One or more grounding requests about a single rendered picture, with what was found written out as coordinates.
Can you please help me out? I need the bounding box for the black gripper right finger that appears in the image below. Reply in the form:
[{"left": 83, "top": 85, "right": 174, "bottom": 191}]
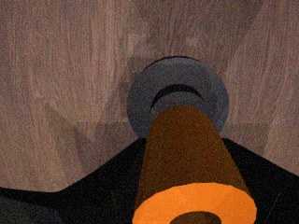
[{"left": 221, "top": 138, "right": 299, "bottom": 224}]

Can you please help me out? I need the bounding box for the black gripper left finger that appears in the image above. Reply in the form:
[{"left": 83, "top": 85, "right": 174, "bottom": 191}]
[{"left": 0, "top": 138, "right": 147, "bottom": 224}]

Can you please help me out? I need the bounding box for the orange knob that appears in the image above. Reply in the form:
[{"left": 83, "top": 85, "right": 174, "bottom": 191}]
[{"left": 132, "top": 105, "right": 258, "bottom": 224}]

